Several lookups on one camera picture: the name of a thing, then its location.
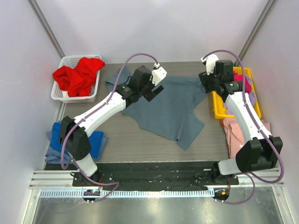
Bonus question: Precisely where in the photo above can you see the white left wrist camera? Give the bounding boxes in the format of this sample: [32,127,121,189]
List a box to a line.
[151,67,167,86]

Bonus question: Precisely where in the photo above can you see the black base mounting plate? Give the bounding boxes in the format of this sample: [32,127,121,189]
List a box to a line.
[71,162,240,191]

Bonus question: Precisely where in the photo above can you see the blue patterned cloth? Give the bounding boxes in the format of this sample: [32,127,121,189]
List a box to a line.
[44,129,108,165]

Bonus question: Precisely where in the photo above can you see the magenta pink t shirt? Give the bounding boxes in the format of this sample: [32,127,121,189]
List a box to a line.
[234,72,252,94]

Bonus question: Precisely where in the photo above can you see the right aluminium corner post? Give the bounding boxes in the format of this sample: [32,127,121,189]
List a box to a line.
[234,0,277,66]

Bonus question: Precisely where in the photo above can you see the light pink folded t shirt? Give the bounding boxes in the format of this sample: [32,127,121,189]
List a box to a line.
[221,117,272,159]

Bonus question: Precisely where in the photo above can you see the yellow plastic tray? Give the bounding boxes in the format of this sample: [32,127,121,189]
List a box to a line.
[212,67,262,119]

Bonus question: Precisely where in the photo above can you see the red t shirt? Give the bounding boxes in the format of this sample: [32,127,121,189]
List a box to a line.
[52,57,105,97]

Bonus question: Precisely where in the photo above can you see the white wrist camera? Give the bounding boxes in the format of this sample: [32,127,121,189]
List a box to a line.
[201,54,219,75]
[151,67,167,86]

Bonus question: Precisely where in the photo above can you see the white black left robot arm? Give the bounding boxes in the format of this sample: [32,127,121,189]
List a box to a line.
[59,65,167,186]

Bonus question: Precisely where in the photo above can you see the aluminium corner post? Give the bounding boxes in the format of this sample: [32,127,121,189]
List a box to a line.
[234,0,277,66]
[28,0,65,58]

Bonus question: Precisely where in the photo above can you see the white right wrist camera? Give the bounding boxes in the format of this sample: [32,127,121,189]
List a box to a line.
[201,54,219,75]

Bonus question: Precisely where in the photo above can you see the white perforated plastic basket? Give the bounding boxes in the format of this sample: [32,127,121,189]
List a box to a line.
[51,54,101,104]

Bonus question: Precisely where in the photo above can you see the grey-blue t shirt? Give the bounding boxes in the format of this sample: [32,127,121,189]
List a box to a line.
[104,67,206,151]

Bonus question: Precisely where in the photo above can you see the lavender purple t shirt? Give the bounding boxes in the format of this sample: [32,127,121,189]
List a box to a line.
[223,87,257,115]

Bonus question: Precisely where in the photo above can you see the left aluminium corner post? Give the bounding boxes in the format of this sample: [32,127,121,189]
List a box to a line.
[28,0,65,58]

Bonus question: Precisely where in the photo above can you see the white slotted cable duct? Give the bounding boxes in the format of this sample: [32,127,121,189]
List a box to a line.
[39,188,214,199]

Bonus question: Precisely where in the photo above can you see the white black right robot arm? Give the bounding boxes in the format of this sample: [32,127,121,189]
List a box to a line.
[199,54,283,184]

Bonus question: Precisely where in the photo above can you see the aluminium front frame rail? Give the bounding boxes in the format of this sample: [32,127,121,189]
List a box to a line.
[29,169,285,190]

